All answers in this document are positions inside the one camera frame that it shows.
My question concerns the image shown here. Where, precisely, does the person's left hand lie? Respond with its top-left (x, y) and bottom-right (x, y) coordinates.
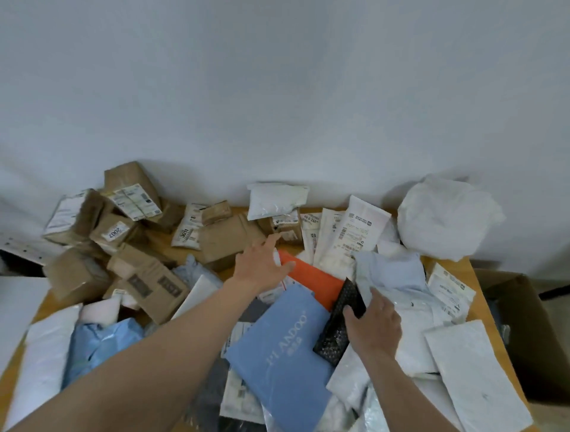
top-left (231, 233), bottom-right (297, 294)

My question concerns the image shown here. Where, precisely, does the person's right hand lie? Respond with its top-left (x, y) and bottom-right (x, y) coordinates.
top-left (343, 287), bottom-right (403, 361)

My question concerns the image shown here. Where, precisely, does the black bubble mailer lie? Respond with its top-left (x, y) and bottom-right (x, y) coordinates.
top-left (312, 278), bottom-right (367, 368)

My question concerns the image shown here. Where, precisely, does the stack of cardboard boxes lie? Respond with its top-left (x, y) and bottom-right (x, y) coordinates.
top-left (43, 161), bottom-right (303, 325)

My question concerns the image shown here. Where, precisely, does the smooth light blue mailer package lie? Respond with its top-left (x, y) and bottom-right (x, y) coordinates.
top-left (224, 282), bottom-right (335, 432)

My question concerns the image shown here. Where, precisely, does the pile of white mailers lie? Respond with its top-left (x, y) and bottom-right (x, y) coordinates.
top-left (171, 182), bottom-right (477, 432)

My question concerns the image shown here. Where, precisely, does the large white plastic bag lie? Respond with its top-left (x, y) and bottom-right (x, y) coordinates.
top-left (397, 174), bottom-right (506, 262)

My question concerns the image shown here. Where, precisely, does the tall brown box double label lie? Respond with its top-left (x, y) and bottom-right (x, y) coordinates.
top-left (103, 161), bottom-right (163, 222)

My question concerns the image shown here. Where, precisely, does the cream mailer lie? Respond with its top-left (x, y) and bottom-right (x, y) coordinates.
top-left (79, 296), bottom-right (124, 325)

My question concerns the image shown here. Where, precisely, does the blue plastic mailer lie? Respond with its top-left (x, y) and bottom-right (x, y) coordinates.
top-left (61, 316), bottom-right (145, 390)

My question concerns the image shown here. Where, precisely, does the white bubble mailer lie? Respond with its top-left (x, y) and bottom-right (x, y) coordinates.
top-left (4, 304), bottom-right (83, 430)

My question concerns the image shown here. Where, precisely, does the person's left forearm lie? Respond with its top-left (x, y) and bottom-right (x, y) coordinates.
top-left (8, 278), bottom-right (264, 432)

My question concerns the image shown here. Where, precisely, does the dark blue plastic bag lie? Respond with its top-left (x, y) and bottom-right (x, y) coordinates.
top-left (487, 298), bottom-right (511, 348)

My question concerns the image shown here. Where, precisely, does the wooden table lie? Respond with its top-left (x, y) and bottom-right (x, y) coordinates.
top-left (0, 207), bottom-right (540, 432)

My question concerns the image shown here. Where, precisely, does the brown cardboard box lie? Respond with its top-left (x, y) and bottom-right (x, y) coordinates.
top-left (474, 269), bottom-right (570, 406)

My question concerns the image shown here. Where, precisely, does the white metal shelf rack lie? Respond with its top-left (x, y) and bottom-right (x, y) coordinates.
top-left (0, 231), bottom-right (59, 374)

